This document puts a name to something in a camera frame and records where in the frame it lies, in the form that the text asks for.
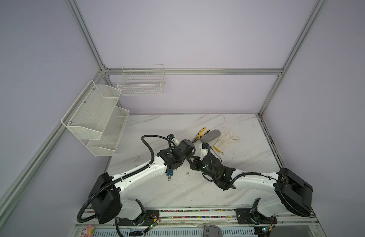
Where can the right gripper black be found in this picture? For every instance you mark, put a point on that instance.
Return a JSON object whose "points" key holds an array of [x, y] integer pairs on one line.
{"points": [[194, 164]]}

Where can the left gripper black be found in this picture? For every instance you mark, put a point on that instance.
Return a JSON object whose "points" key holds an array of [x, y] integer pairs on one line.
{"points": [[191, 155]]}

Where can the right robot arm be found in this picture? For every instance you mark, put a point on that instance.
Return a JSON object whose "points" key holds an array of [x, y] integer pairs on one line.
{"points": [[288, 192]]}

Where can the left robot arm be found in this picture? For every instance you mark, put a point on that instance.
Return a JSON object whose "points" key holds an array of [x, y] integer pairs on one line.
{"points": [[105, 200]]}

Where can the yellow black pliers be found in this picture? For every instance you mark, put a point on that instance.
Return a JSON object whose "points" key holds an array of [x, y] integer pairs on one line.
{"points": [[201, 133]]}

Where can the grey device at front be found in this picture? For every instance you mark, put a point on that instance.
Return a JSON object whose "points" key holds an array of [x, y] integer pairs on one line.
{"points": [[212, 231]]}

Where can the lower white mesh shelf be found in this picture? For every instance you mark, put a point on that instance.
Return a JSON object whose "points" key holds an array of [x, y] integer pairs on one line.
{"points": [[107, 145]]}

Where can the white mesh shelf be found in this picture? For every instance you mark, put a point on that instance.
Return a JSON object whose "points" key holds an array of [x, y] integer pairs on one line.
{"points": [[107, 145], [90, 113]]}

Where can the upper white mesh shelf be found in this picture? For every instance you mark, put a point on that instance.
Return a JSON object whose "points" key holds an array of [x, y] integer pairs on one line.
{"points": [[90, 113]]}

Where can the pink toy object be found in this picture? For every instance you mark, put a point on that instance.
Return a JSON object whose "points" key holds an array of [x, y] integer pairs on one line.
{"points": [[88, 231]]}

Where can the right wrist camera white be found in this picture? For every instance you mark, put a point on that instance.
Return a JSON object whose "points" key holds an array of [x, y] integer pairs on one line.
{"points": [[204, 150]]}

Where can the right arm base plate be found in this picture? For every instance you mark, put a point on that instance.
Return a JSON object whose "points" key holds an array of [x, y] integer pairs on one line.
{"points": [[252, 216]]}

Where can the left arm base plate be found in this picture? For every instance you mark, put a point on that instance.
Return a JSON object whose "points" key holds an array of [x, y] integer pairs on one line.
{"points": [[145, 219]]}

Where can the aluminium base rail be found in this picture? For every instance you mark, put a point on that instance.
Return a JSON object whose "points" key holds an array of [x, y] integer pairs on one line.
{"points": [[190, 222]]}

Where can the white wire basket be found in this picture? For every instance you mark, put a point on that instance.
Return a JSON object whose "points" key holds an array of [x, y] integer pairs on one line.
{"points": [[141, 79]]}

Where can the aluminium frame profile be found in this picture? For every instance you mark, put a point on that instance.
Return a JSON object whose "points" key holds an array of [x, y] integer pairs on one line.
{"points": [[20, 186]]}

